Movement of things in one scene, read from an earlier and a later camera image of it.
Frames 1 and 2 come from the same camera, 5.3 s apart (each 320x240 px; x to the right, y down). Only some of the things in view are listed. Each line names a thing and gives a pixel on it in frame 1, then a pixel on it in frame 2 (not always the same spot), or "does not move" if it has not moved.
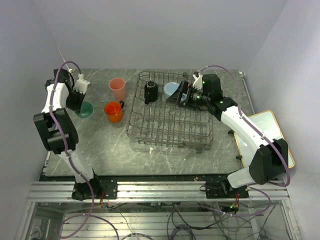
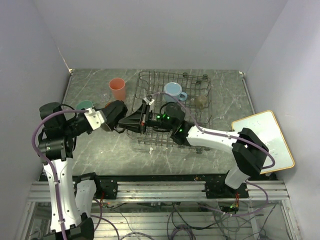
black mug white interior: x=150 y=92 to x=114 y=111
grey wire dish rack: x=154 y=120 does not move
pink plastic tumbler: x=118 y=86 does not move
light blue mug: x=170 y=88 does not move
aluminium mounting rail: x=155 y=191 does not move
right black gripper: x=185 y=87 to x=138 y=120
